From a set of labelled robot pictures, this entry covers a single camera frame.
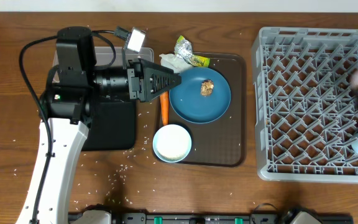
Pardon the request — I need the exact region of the clear plastic bin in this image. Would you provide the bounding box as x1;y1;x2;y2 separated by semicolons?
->
47;44;154;86

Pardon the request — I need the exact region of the white crumpled napkin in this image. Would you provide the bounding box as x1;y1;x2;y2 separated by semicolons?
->
159;54;193;73

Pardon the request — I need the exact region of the black plastic bin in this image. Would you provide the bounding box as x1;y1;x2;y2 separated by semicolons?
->
82;101;136;151

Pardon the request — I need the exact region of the brown food scrap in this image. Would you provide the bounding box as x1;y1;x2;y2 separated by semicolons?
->
200;80;214;96

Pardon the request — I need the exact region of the black rail at table edge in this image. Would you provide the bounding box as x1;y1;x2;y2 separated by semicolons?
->
68;203;354;224

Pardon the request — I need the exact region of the blue plate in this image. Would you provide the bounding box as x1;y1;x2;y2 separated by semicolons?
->
169;67;231;124

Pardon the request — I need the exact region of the foil snack wrapper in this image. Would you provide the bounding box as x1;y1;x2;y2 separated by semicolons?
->
174;35;210;67

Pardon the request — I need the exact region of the light blue rice bowl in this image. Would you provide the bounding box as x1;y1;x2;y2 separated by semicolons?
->
152;124;192;163

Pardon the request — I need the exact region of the grey dishwasher rack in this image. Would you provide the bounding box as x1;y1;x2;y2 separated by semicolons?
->
252;27;358;184

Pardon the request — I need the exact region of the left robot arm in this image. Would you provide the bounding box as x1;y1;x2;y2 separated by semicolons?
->
18;26;181;224

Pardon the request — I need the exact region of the orange carrot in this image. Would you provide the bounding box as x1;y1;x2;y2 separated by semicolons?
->
160;91;170;126

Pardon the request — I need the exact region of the brown serving tray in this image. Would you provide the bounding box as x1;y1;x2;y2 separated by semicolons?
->
169;53;247;167

